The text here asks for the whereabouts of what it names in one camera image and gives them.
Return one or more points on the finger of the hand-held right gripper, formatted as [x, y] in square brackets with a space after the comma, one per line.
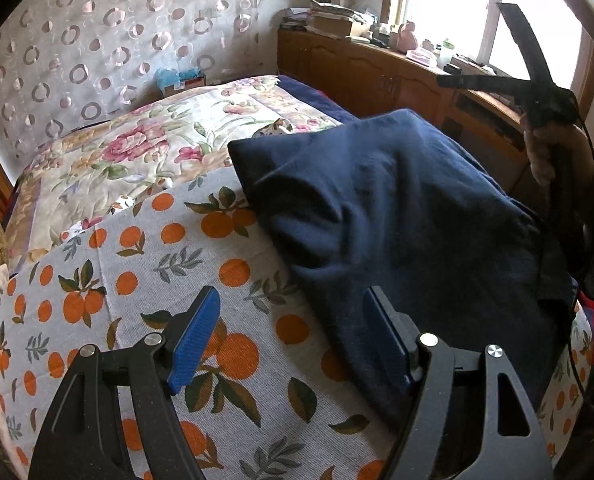
[477, 81]
[519, 35]

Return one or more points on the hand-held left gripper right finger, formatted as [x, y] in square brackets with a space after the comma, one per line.
[389, 340]

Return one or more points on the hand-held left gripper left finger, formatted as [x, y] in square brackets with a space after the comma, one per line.
[197, 340]

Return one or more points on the navy blue printed T-shirt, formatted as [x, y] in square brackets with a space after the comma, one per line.
[402, 210]

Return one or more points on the person's right hand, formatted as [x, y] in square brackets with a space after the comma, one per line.
[544, 160]

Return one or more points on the white bottle with green cap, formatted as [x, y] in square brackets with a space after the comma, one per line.
[448, 52]

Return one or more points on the pink box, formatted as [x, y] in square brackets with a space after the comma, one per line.
[422, 56]

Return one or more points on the window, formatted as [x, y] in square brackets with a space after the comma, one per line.
[452, 0]

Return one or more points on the orange fruit print cloth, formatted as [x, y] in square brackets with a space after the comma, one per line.
[127, 260]

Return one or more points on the wooden sideboard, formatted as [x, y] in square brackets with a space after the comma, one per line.
[367, 80]

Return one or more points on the navy blue blanket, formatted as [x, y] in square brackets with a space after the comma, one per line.
[327, 105]

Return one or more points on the stack of papers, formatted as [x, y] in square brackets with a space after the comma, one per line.
[334, 17]

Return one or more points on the floral quilt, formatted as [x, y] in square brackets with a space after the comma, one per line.
[152, 140]

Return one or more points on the blue tissue box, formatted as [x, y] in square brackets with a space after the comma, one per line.
[179, 80]

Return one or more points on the sheer curtain with circles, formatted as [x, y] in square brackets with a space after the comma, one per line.
[77, 35]

